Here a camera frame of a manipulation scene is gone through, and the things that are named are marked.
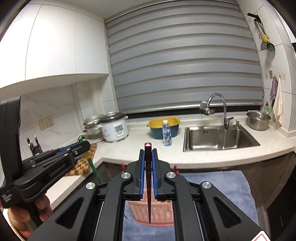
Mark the black wall utensil rack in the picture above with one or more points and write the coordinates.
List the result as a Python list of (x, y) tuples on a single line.
[(253, 15)]

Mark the chrome faucet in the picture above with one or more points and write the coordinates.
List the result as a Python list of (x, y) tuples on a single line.
[(224, 111)]

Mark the stainless steel sink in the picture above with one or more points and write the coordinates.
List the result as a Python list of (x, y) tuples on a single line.
[(219, 138)]

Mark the grey steel spatula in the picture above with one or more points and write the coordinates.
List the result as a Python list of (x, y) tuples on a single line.
[(263, 46)]

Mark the yellow and blue basin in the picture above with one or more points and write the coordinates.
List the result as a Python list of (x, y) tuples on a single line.
[(157, 129)]

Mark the grey window blind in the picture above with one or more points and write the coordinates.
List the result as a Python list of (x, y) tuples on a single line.
[(185, 58)]

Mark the cream hanging towel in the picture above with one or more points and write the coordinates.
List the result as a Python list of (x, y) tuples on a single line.
[(278, 106)]

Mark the green dish soap bottle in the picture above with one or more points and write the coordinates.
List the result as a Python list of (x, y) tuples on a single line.
[(267, 110)]

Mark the blue-grey fleece mat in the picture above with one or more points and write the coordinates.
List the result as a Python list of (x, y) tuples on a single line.
[(226, 185)]

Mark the pink perforated chopstick holder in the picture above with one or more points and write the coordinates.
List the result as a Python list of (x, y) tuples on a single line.
[(138, 213)]

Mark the dark red chopstick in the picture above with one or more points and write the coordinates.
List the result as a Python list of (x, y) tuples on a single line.
[(148, 157)]

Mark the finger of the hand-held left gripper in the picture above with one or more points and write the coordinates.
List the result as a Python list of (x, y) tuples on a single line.
[(81, 149), (68, 147)]

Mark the stainless steel basin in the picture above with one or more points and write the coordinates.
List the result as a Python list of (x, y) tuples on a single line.
[(258, 121)]

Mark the clear water bottle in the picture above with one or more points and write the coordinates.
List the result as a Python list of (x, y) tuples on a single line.
[(167, 135)]

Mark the purple hanging cloth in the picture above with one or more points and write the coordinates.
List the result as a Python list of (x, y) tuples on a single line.
[(274, 90)]

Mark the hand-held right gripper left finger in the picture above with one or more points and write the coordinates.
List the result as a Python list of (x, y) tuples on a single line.
[(141, 171)]

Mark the dark brown base cabinets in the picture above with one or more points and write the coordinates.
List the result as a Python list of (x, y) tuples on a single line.
[(260, 176)]

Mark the checkered wooden cutting board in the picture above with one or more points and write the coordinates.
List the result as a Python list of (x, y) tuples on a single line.
[(81, 168)]

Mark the brass water valve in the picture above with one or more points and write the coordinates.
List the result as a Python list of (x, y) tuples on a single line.
[(205, 109)]

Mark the black knife block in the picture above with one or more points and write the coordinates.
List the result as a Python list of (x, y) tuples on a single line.
[(34, 147)]

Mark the person's left hand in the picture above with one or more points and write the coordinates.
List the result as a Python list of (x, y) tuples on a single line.
[(44, 206)]

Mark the white upper cabinet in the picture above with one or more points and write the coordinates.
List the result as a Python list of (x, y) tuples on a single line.
[(57, 41)]

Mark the steel steamer pot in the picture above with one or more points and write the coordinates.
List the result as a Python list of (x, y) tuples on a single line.
[(92, 126)]

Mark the hanging kitchen utensils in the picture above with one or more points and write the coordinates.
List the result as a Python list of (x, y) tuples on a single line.
[(270, 47)]

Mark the white rice cooker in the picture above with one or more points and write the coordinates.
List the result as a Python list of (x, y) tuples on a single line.
[(114, 128)]

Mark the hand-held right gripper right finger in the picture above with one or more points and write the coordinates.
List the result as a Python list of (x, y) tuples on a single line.
[(155, 176)]

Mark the green chopstick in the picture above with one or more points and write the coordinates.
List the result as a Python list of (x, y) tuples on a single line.
[(94, 170)]

